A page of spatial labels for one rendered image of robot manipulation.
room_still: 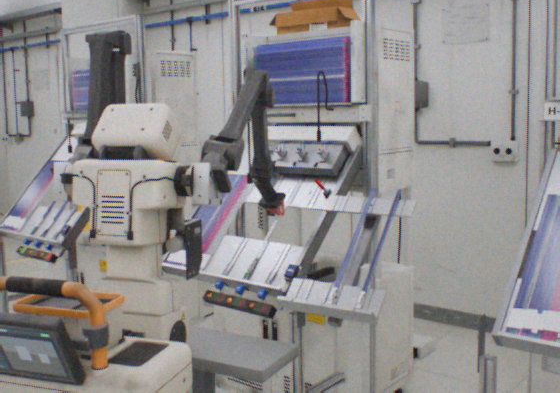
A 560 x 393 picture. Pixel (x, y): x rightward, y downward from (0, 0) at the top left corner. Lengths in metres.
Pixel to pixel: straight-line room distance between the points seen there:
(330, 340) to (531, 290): 0.96
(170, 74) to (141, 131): 2.05
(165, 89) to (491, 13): 1.94
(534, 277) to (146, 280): 1.11
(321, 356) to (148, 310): 1.08
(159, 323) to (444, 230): 2.63
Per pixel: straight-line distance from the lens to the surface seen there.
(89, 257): 3.78
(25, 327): 1.42
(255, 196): 2.72
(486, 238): 4.02
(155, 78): 3.70
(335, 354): 2.65
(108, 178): 1.74
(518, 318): 1.94
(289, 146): 2.74
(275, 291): 2.34
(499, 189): 3.95
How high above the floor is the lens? 1.36
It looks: 6 degrees down
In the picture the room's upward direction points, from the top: 1 degrees counter-clockwise
